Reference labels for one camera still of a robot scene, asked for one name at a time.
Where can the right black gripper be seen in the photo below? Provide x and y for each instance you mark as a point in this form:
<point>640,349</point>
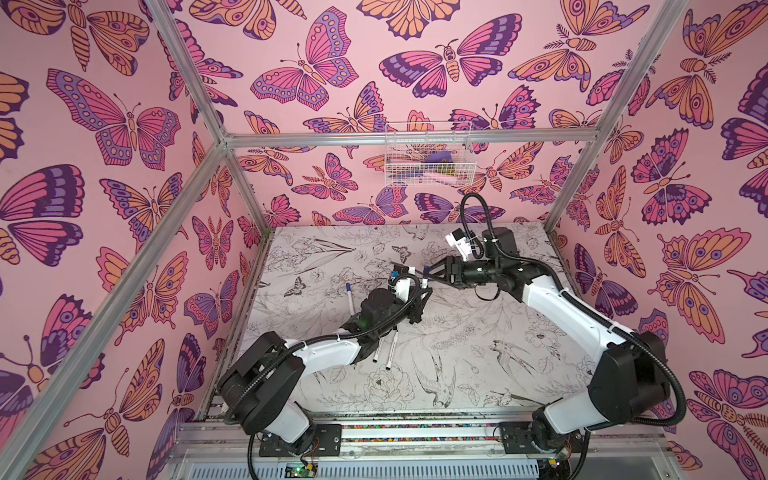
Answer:
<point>444,268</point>

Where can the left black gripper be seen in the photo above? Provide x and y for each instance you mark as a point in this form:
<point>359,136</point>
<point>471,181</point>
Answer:
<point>413,309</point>

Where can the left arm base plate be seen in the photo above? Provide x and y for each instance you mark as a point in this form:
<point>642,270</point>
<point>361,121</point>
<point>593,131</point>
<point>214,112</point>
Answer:
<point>323,440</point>

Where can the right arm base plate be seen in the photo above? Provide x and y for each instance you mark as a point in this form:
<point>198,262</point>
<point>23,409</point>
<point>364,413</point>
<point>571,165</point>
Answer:
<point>531,439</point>

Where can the white wire basket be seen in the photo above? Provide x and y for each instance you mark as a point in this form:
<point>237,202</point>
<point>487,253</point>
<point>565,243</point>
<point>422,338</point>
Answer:
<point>443,156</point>

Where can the aluminium rail base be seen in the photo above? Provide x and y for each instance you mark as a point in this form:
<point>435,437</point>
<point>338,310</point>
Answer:
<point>422,446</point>

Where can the small green circuit board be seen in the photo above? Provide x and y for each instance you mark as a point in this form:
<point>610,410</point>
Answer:
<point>300,470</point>

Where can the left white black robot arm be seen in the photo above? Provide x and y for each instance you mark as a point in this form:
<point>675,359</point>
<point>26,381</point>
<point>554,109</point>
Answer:
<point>257,388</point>

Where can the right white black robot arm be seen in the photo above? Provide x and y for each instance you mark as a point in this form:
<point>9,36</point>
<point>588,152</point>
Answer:
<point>632,382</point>

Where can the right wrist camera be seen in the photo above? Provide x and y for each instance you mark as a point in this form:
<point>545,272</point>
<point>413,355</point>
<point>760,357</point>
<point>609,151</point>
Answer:
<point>459,240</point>

